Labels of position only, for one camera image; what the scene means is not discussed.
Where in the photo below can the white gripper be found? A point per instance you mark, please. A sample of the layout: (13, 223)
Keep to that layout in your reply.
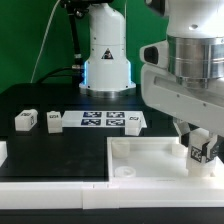
(201, 107)

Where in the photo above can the white square table top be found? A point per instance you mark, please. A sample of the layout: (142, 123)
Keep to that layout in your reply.
(146, 157)

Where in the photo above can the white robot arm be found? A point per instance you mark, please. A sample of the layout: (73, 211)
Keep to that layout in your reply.
(182, 76)

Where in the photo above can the white U-shaped obstacle fence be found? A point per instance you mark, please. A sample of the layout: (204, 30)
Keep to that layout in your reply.
(117, 193)

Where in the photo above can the white sheet with fiducial tags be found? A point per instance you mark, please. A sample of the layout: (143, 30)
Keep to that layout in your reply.
(99, 118)

